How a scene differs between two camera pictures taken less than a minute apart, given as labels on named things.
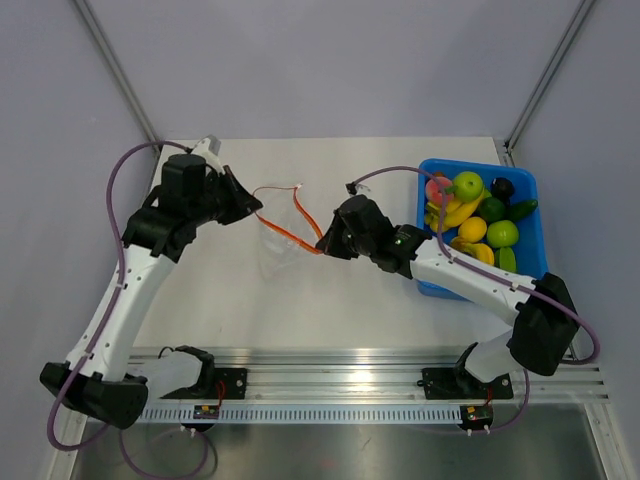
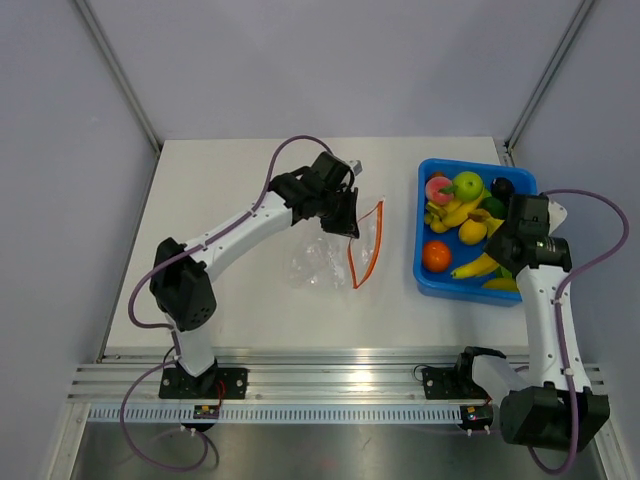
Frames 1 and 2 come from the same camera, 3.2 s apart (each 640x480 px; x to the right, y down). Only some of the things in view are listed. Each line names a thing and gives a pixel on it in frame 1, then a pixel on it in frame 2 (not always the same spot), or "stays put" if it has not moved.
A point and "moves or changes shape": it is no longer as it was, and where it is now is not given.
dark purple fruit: [502, 187] stays put
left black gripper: [243, 203] → [346, 225]
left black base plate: [234, 379] stays put
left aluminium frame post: [115, 68] stays put
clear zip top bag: [287, 236] moves or changes shape
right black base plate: [451, 383] stays put
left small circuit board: [206, 412] stays put
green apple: [468, 186] stays put
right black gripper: [331, 242] → [493, 248]
